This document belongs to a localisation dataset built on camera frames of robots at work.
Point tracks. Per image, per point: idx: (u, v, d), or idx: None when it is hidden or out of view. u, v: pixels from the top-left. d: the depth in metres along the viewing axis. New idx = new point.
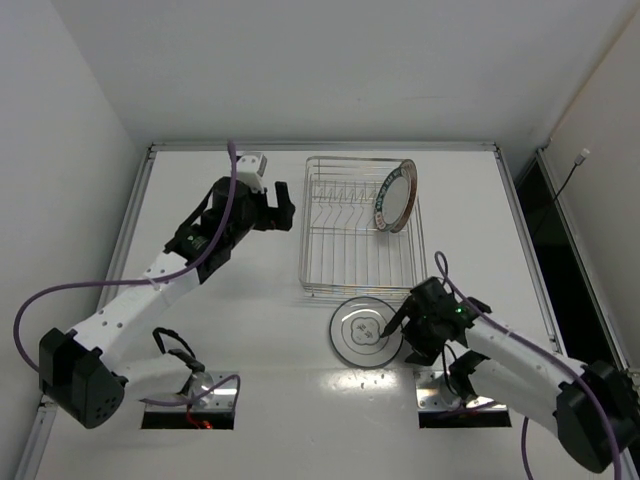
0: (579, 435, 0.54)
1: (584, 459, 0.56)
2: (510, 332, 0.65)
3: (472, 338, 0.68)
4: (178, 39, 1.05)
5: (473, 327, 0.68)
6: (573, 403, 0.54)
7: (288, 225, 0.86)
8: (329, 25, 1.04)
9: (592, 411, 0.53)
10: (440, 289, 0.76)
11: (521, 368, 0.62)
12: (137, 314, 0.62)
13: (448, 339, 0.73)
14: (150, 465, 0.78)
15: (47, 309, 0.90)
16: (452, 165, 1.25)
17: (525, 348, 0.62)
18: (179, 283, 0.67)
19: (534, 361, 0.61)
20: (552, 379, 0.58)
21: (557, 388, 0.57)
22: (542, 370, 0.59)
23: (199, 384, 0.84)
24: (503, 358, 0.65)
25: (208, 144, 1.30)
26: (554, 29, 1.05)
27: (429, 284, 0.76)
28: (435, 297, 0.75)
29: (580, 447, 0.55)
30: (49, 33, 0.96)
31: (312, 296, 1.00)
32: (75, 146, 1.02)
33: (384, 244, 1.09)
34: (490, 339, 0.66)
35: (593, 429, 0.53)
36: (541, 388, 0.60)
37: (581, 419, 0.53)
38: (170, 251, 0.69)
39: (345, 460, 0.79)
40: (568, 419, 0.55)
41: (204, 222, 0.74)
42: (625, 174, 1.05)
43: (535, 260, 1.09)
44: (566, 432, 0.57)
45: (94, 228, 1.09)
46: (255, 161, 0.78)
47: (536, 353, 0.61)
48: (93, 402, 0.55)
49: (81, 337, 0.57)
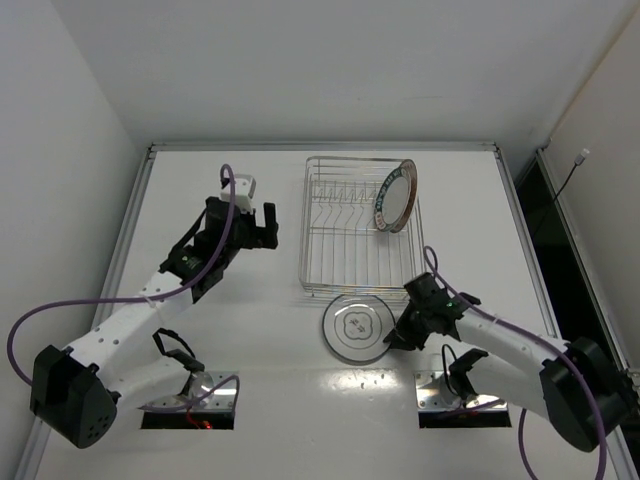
0: (566, 412, 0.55)
1: (575, 439, 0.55)
2: (497, 318, 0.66)
3: (461, 327, 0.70)
4: (177, 42, 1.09)
5: (462, 317, 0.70)
6: (556, 378, 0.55)
7: (274, 243, 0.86)
8: (325, 26, 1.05)
9: (575, 386, 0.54)
10: (432, 284, 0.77)
11: (508, 352, 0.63)
12: (133, 331, 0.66)
13: (441, 333, 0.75)
14: (150, 464, 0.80)
15: (48, 316, 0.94)
16: (451, 165, 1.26)
17: (511, 332, 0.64)
18: (174, 301, 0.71)
19: (519, 343, 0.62)
20: (536, 358, 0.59)
21: (541, 366, 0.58)
22: (527, 350, 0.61)
23: (199, 384, 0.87)
24: (491, 344, 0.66)
25: (210, 146, 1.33)
26: (549, 28, 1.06)
27: (421, 279, 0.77)
28: (428, 291, 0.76)
29: (568, 425, 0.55)
30: (52, 35, 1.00)
31: (312, 296, 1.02)
32: (76, 146, 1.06)
33: (384, 244, 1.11)
34: (477, 327, 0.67)
35: (578, 403, 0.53)
36: (528, 369, 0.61)
37: (565, 393, 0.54)
38: (165, 271, 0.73)
39: (341, 460, 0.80)
40: (553, 395, 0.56)
41: (198, 244, 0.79)
42: (625, 174, 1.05)
43: (534, 259, 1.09)
44: (555, 411, 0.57)
45: (92, 230, 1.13)
46: (246, 184, 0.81)
47: (521, 336, 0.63)
48: (87, 420, 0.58)
49: (78, 354, 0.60)
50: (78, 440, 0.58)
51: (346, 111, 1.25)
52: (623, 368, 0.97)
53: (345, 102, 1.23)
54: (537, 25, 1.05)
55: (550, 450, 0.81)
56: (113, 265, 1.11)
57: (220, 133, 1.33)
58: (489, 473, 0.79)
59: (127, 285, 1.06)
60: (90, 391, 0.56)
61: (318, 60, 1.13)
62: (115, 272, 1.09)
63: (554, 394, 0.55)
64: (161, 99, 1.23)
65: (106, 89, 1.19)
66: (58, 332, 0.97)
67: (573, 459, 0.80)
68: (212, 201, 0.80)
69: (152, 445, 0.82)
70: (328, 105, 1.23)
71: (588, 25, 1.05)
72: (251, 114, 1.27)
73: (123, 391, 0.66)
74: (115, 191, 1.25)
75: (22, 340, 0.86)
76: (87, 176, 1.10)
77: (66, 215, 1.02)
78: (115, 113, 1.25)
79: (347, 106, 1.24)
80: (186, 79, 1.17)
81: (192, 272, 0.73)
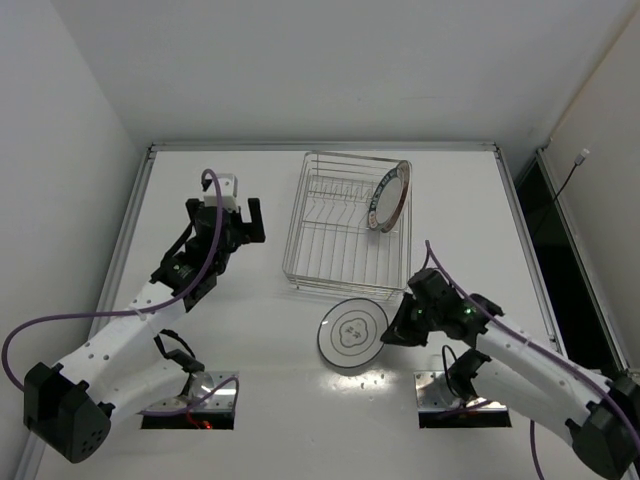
0: (602, 451, 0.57)
1: (601, 468, 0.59)
2: (529, 342, 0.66)
3: (485, 343, 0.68)
4: (177, 42, 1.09)
5: (486, 333, 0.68)
6: (600, 424, 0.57)
7: (263, 235, 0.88)
8: (325, 25, 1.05)
9: (619, 430, 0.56)
10: (442, 284, 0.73)
11: (540, 380, 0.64)
12: (123, 346, 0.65)
13: (453, 337, 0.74)
14: (150, 465, 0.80)
15: (49, 323, 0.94)
16: (451, 165, 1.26)
17: (545, 361, 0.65)
18: (165, 314, 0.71)
19: (556, 376, 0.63)
20: (578, 397, 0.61)
21: (585, 408, 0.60)
22: (567, 387, 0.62)
23: (199, 384, 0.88)
24: (518, 366, 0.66)
25: (209, 146, 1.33)
26: (550, 27, 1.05)
27: (430, 280, 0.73)
28: (438, 293, 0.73)
29: (598, 459, 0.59)
30: (51, 34, 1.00)
31: (297, 289, 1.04)
32: (76, 146, 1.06)
33: (375, 243, 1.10)
34: (506, 347, 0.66)
35: (619, 446, 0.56)
36: (562, 402, 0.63)
37: (610, 439, 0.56)
38: (157, 280, 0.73)
39: (339, 461, 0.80)
40: (593, 437, 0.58)
41: (189, 251, 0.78)
42: (625, 174, 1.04)
43: (534, 259, 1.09)
44: (583, 444, 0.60)
45: (92, 231, 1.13)
46: (229, 184, 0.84)
47: (559, 368, 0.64)
48: (79, 436, 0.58)
49: (67, 371, 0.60)
50: (70, 455, 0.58)
51: (346, 111, 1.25)
52: (623, 368, 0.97)
53: (345, 102, 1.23)
54: (536, 25, 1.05)
55: (549, 449, 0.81)
56: (113, 266, 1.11)
57: (220, 134, 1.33)
58: (489, 473, 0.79)
59: (127, 286, 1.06)
60: (81, 407, 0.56)
61: (317, 59, 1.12)
62: (116, 272, 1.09)
63: (594, 436, 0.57)
64: (161, 98, 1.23)
65: (105, 89, 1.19)
66: (58, 333, 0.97)
67: (573, 458, 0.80)
68: (201, 209, 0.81)
69: (152, 445, 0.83)
70: (327, 104, 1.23)
71: (588, 25, 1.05)
72: (251, 114, 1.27)
73: (116, 401, 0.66)
74: (115, 192, 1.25)
75: (23, 345, 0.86)
76: (87, 177, 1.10)
77: (65, 215, 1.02)
78: (115, 114, 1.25)
79: (346, 106, 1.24)
80: (186, 79, 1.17)
81: (183, 282, 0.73)
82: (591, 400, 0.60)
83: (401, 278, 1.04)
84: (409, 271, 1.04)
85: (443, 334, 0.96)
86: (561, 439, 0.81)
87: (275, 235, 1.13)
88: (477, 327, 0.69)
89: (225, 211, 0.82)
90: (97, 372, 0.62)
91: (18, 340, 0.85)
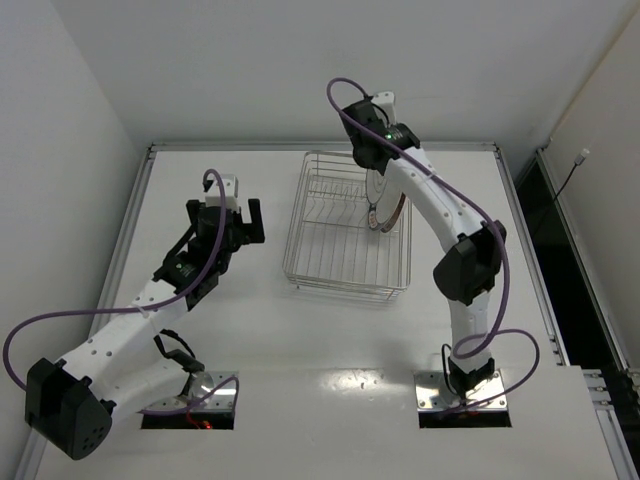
0: (455, 282, 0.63)
1: (448, 290, 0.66)
2: (432, 175, 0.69)
3: (393, 169, 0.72)
4: (178, 42, 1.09)
5: (397, 160, 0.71)
6: (463, 249, 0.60)
7: (263, 236, 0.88)
8: (326, 25, 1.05)
9: (473, 257, 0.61)
10: (370, 112, 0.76)
11: (430, 209, 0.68)
12: (126, 343, 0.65)
13: (370, 164, 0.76)
14: (151, 465, 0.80)
15: (49, 324, 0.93)
16: (451, 164, 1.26)
17: (439, 193, 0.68)
18: (167, 312, 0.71)
19: (444, 207, 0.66)
20: (453, 228, 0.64)
21: (455, 237, 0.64)
22: (448, 218, 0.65)
23: (198, 384, 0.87)
24: (416, 195, 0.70)
25: (210, 145, 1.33)
26: (550, 27, 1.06)
27: (359, 105, 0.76)
28: (362, 119, 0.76)
29: (449, 284, 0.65)
30: (52, 33, 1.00)
31: (297, 289, 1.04)
32: (75, 146, 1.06)
33: (376, 243, 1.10)
34: (411, 176, 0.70)
35: (467, 272, 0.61)
36: (440, 231, 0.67)
37: (464, 262, 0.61)
38: (159, 279, 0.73)
39: (340, 461, 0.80)
40: (452, 257, 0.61)
41: (191, 250, 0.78)
42: (626, 174, 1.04)
43: (533, 255, 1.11)
44: (445, 271, 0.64)
45: (92, 231, 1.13)
46: (231, 184, 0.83)
47: (448, 201, 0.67)
48: (80, 432, 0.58)
49: (70, 367, 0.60)
50: (71, 451, 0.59)
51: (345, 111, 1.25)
52: (622, 368, 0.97)
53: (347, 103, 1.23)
54: (536, 26, 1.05)
55: (552, 449, 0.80)
56: (113, 266, 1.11)
57: (220, 133, 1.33)
58: (491, 473, 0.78)
59: (127, 286, 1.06)
60: (83, 405, 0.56)
61: (317, 60, 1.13)
62: (116, 272, 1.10)
63: (454, 258, 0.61)
64: (161, 98, 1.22)
65: (105, 89, 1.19)
66: (58, 332, 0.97)
67: (576, 457, 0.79)
68: (203, 209, 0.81)
69: (151, 445, 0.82)
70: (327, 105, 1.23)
71: (587, 25, 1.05)
72: (251, 114, 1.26)
73: (117, 399, 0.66)
74: (115, 191, 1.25)
75: (23, 345, 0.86)
76: (87, 176, 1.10)
77: (65, 215, 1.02)
78: (116, 115, 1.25)
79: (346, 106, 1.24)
80: (187, 79, 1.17)
81: (184, 281, 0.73)
82: (462, 232, 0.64)
83: (401, 279, 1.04)
84: (408, 272, 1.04)
85: (443, 334, 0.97)
86: (563, 439, 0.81)
87: (276, 235, 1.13)
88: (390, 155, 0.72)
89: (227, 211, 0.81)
90: (100, 369, 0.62)
91: (19, 339, 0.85)
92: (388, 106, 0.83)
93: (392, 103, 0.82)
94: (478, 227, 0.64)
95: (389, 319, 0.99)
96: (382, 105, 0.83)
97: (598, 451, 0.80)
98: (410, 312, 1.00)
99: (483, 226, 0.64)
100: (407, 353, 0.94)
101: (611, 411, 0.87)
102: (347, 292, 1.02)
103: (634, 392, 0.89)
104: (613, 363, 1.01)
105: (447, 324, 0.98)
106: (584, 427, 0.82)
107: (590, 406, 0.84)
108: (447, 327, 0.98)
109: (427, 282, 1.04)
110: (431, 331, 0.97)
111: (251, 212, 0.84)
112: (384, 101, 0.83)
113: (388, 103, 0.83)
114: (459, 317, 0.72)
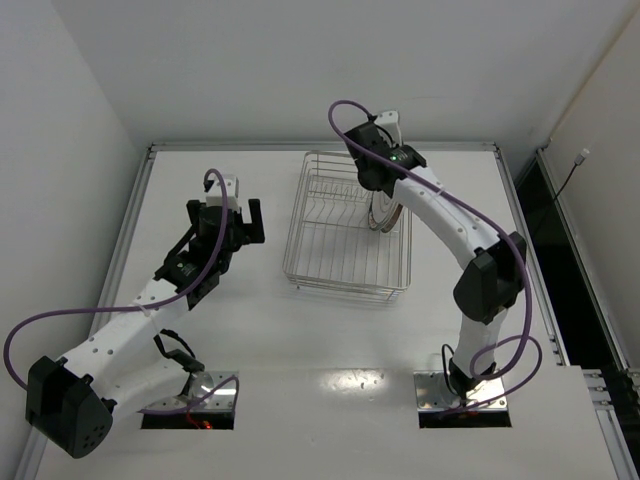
0: (477, 299, 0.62)
1: (471, 311, 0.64)
2: (441, 191, 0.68)
3: (401, 190, 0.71)
4: (178, 43, 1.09)
5: (404, 180, 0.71)
6: (482, 264, 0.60)
7: (263, 236, 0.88)
8: (325, 25, 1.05)
9: (493, 273, 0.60)
10: (374, 134, 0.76)
11: (443, 227, 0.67)
12: (127, 341, 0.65)
13: (376, 186, 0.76)
14: (151, 465, 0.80)
15: (48, 324, 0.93)
16: (451, 165, 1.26)
17: (450, 209, 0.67)
18: (168, 310, 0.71)
19: (457, 223, 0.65)
20: (469, 242, 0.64)
21: (472, 251, 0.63)
22: (463, 233, 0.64)
23: (198, 384, 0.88)
24: (428, 213, 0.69)
25: (210, 145, 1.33)
26: (549, 28, 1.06)
27: (362, 127, 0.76)
28: (367, 142, 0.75)
29: (470, 304, 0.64)
30: (51, 32, 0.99)
31: (298, 288, 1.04)
32: (75, 145, 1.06)
33: (375, 243, 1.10)
34: (420, 195, 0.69)
35: (488, 289, 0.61)
36: (456, 246, 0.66)
37: (483, 277, 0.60)
38: (161, 279, 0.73)
39: (340, 462, 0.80)
40: (471, 274, 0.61)
41: (193, 250, 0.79)
42: (626, 175, 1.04)
43: (534, 256, 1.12)
44: (467, 288, 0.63)
45: (93, 230, 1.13)
46: (231, 184, 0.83)
47: (461, 215, 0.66)
48: (82, 430, 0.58)
49: (71, 365, 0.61)
50: (72, 450, 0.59)
51: (357, 113, 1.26)
52: (622, 368, 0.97)
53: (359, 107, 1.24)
54: (535, 27, 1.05)
55: (551, 449, 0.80)
56: (113, 267, 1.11)
57: (220, 133, 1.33)
58: (491, 473, 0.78)
59: (127, 286, 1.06)
60: (84, 402, 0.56)
61: (317, 59, 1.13)
62: (116, 272, 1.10)
63: (473, 274, 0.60)
64: (161, 97, 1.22)
65: (106, 89, 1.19)
66: (59, 332, 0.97)
67: (576, 457, 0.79)
68: (203, 209, 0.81)
69: (152, 445, 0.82)
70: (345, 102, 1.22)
71: (587, 26, 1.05)
72: (251, 114, 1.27)
73: (118, 398, 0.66)
74: (115, 191, 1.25)
75: (23, 346, 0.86)
76: (87, 176, 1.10)
77: (65, 214, 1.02)
78: (116, 115, 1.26)
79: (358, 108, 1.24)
80: (187, 79, 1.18)
81: (186, 280, 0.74)
82: (480, 246, 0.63)
83: (401, 279, 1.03)
84: (409, 272, 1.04)
85: (443, 333, 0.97)
86: (563, 438, 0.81)
87: (276, 236, 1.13)
88: (395, 177, 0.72)
89: (228, 211, 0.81)
90: (101, 368, 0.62)
91: (20, 339, 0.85)
92: (391, 125, 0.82)
93: (395, 122, 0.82)
94: (495, 240, 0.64)
95: (389, 319, 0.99)
96: (385, 125, 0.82)
97: (599, 452, 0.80)
98: (410, 312, 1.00)
99: (500, 239, 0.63)
100: (407, 353, 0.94)
101: (611, 411, 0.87)
102: (347, 293, 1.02)
103: (634, 392, 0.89)
104: (613, 363, 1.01)
105: (447, 324, 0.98)
106: (584, 427, 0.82)
107: (590, 406, 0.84)
108: (446, 326, 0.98)
109: (426, 283, 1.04)
110: (431, 331, 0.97)
111: (251, 212, 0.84)
112: (387, 121, 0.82)
113: (391, 122, 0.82)
114: (465, 319, 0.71)
